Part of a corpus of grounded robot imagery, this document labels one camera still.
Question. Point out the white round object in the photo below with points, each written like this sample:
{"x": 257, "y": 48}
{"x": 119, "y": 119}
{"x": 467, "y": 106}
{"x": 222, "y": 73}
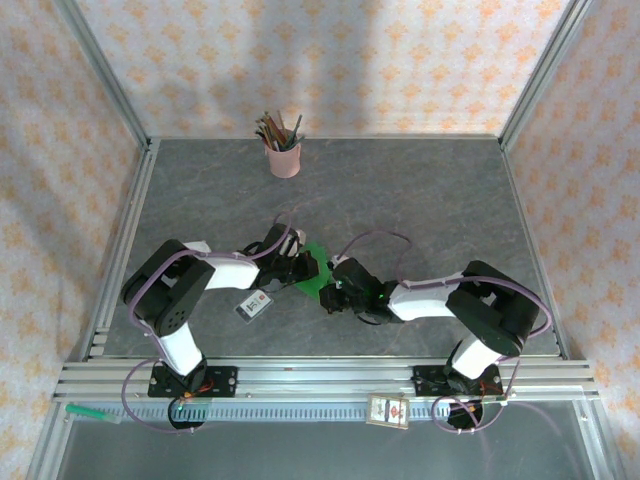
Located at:
{"x": 200, "y": 245}

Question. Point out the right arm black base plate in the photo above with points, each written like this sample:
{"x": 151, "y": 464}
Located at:
{"x": 425, "y": 382}

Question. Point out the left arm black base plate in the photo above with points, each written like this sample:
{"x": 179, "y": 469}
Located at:
{"x": 225, "y": 382}

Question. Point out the pink pencil cup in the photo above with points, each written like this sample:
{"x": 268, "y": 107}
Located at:
{"x": 285, "y": 162}

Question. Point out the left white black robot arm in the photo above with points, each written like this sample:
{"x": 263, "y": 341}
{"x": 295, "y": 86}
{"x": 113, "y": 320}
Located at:
{"x": 230, "y": 272}

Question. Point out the ID badge card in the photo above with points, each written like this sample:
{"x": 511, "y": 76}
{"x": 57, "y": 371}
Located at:
{"x": 254, "y": 306}

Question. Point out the aluminium frame post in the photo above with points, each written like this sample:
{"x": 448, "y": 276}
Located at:
{"x": 100, "y": 70}
{"x": 545, "y": 70}

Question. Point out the green marker pen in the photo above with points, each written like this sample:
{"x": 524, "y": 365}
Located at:
{"x": 85, "y": 411}

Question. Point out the wide aluminium mounting rail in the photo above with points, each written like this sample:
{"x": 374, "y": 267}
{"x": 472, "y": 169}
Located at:
{"x": 325, "y": 380}

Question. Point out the aluminium side rail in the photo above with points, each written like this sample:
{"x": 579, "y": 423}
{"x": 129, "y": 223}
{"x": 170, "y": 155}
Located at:
{"x": 535, "y": 250}
{"x": 125, "y": 240}

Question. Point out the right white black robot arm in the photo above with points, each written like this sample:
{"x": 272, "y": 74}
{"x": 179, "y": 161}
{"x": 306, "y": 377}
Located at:
{"x": 420, "y": 302}

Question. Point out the green paper sheet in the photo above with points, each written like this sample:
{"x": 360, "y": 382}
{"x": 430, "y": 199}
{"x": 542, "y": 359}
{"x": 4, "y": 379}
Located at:
{"x": 312, "y": 287}

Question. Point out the playing card box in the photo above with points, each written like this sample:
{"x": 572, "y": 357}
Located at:
{"x": 387, "y": 411}

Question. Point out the dark green coloured pencil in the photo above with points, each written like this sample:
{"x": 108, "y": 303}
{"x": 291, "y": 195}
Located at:
{"x": 297, "y": 126}

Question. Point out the brown coloured pencil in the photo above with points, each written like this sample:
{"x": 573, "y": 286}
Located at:
{"x": 281, "y": 122}

